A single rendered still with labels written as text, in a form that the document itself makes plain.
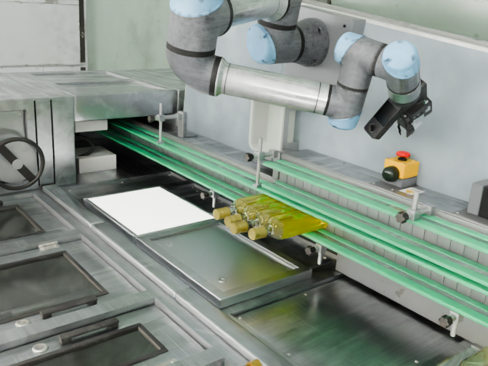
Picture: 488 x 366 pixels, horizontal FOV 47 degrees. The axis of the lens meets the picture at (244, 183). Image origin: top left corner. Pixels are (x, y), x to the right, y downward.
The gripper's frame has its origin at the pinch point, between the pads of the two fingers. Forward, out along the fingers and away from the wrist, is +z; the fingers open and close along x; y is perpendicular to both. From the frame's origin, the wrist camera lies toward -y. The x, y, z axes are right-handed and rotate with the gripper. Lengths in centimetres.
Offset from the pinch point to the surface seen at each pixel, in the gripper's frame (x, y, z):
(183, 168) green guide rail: 67, -60, 51
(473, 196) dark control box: -24.2, 2.8, 1.1
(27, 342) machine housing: 2, -104, -24
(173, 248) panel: 21, -72, 17
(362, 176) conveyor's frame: 3.9, -12.3, 16.6
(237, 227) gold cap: 9, -51, 6
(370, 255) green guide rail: -16.5, -24.9, 18.2
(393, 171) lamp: -3.8, -6.2, 8.6
